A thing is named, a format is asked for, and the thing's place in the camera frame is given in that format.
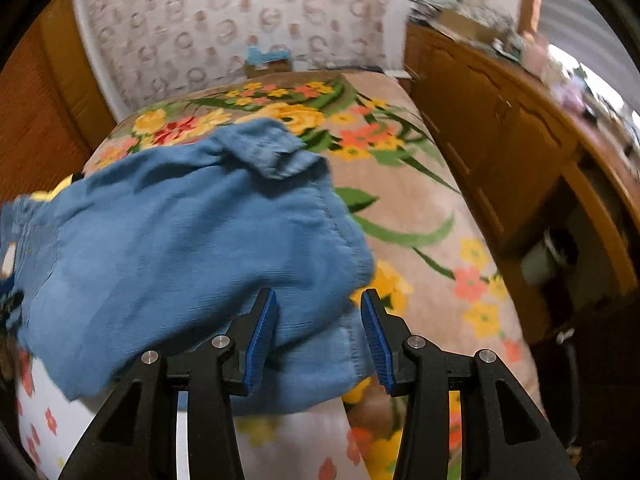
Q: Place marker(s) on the pink container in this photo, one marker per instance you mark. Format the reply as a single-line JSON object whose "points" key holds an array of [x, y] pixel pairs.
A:
{"points": [[537, 55]]}

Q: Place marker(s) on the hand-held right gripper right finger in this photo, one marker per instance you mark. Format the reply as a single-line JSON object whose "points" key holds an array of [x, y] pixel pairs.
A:
{"points": [[377, 346]]}

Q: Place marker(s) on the grey window blind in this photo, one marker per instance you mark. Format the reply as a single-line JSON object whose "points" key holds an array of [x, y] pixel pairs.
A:
{"points": [[565, 5]]}

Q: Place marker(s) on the white floral bedsheet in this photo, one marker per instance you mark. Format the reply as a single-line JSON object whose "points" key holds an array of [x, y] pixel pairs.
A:
{"points": [[45, 410]]}

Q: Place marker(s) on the circle-patterned curtain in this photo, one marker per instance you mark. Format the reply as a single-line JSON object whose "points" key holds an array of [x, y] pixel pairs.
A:
{"points": [[200, 10]]}

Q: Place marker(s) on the yellow pillow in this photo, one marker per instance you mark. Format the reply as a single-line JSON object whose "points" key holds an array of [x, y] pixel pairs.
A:
{"points": [[52, 192]]}

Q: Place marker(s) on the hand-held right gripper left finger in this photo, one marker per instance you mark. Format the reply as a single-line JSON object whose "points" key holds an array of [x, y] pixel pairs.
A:
{"points": [[260, 341]]}

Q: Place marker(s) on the light blue cloth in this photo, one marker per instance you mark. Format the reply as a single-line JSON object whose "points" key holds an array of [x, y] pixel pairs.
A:
{"points": [[267, 55]]}

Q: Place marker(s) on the blue denim pants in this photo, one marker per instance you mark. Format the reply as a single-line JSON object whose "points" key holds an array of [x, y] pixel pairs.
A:
{"points": [[175, 240]]}

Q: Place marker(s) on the wooden sideboard cabinet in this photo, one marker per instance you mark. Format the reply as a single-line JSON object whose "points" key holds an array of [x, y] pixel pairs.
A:
{"points": [[500, 125]]}

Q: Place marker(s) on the cardboard box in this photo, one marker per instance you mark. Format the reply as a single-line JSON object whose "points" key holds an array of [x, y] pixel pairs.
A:
{"points": [[465, 22]]}

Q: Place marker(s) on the floral plush blanket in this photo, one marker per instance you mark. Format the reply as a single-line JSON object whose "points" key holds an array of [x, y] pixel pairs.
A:
{"points": [[415, 200]]}

